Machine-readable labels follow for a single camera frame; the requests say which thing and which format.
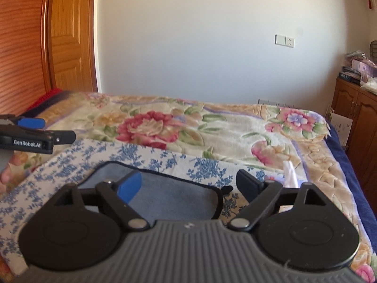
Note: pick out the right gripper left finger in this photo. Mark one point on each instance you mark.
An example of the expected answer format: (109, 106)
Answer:
(115, 198)

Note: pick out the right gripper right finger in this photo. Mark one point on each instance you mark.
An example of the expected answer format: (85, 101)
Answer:
(261, 198)

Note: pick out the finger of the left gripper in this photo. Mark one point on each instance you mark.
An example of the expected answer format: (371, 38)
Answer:
(31, 123)
(64, 137)

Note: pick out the purple and grey towel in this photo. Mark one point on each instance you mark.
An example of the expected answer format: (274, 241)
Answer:
(164, 197)

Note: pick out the wooden room door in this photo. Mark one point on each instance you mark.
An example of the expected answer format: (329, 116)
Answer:
(70, 40)

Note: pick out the person left hand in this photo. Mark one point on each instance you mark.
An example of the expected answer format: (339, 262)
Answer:
(8, 158)

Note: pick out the blue floral white cloth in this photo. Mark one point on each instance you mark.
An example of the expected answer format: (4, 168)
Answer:
(76, 163)

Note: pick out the pink tissue pack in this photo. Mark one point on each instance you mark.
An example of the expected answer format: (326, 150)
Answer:
(290, 177)

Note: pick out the red blanket edge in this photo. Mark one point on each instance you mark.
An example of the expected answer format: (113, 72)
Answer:
(44, 102)

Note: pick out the floral bed blanket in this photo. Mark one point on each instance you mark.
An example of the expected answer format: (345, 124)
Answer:
(246, 134)

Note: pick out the white paper sheet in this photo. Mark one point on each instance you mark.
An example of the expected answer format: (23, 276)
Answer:
(343, 126)

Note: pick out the dark blue bed sheet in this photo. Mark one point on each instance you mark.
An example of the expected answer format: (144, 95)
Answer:
(364, 209)

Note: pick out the wooden cabinet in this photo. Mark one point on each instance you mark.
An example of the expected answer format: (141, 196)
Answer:
(359, 105)

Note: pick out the pink box on cabinet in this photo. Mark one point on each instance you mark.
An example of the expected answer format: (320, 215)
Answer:
(365, 67)

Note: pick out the white wall switch socket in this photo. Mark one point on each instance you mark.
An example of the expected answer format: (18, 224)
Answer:
(284, 41)

